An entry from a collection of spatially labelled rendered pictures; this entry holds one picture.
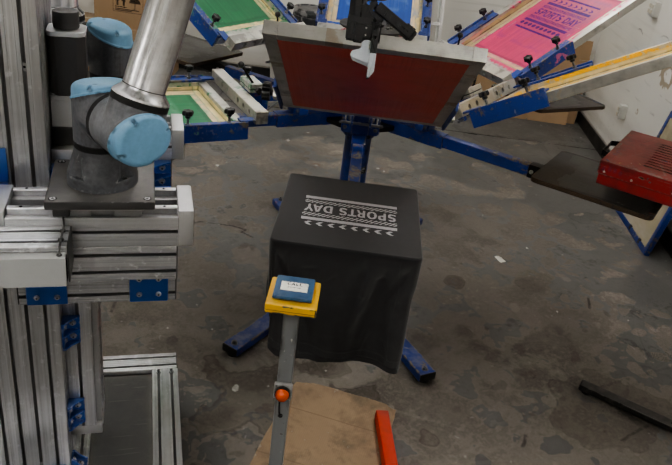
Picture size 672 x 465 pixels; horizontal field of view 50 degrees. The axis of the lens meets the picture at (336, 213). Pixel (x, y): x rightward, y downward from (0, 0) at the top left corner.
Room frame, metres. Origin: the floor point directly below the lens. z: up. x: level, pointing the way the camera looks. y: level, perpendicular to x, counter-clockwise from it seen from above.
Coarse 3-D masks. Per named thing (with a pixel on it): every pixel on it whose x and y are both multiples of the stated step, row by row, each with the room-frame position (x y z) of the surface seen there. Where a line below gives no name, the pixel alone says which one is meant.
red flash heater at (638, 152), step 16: (624, 144) 2.58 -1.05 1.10; (640, 144) 2.61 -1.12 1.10; (656, 144) 2.63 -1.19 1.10; (608, 160) 2.39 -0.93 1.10; (624, 160) 2.41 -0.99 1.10; (640, 160) 2.43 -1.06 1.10; (656, 160) 2.45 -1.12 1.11; (608, 176) 2.37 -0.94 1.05; (624, 176) 2.34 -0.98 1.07; (640, 176) 2.31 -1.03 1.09; (656, 176) 2.29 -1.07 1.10; (640, 192) 2.31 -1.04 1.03; (656, 192) 2.28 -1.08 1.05
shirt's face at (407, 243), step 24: (288, 192) 2.12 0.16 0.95; (312, 192) 2.14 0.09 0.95; (336, 192) 2.16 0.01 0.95; (360, 192) 2.19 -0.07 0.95; (384, 192) 2.21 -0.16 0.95; (408, 192) 2.24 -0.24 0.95; (288, 216) 1.95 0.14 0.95; (408, 216) 2.05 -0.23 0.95; (288, 240) 1.80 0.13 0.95; (312, 240) 1.82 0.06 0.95; (336, 240) 1.84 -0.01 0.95; (360, 240) 1.85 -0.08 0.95; (384, 240) 1.87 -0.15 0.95; (408, 240) 1.89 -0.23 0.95
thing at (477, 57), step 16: (272, 32) 1.84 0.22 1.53; (288, 32) 1.84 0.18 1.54; (304, 32) 1.84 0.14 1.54; (320, 32) 1.85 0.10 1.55; (336, 32) 1.85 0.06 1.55; (272, 48) 1.93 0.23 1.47; (352, 48) 1.85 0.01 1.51; (384, 48) 1.83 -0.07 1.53; (400, 48) 1.84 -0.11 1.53; (416, 48) 1.84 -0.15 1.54; (432, 48) 1.84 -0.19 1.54; (448, 48) 1.84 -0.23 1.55; (464, 48) 1.85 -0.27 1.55; (480, 48) 1.85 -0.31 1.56; (272, 64) 2.06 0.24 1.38; (464, 64) 1.86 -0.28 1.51; (480, 64) 1.84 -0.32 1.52; (464, 80) 1.98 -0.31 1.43; (288, 96) 2.37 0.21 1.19; (336, 112) 2.49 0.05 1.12; (448, 112) 2.30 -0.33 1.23
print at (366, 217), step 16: (304, 208) 2.02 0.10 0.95; (320, 208) 2.03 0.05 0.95; (336, 208) 2.04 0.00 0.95; (352, 208) 2.06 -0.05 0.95; (368, 208) 2.07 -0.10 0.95; (384, 208) 2.09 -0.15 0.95; (320, 224) 1.92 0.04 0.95; (336, 224) 1.94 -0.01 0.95; (352, 224) 1.95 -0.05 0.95; (368, 224) 1.96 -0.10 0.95; (384, 224) 1.98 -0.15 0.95
